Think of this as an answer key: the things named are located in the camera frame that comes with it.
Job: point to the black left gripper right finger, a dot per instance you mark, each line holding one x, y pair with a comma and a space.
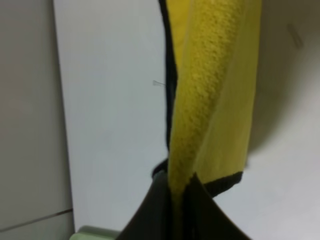
202, 217

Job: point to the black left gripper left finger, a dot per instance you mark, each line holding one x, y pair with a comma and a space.
153, 219

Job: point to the yellow towel with black trim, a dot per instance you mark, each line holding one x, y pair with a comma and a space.
211, 61

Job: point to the light green plastic tray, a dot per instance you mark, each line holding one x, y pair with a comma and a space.
87, 232

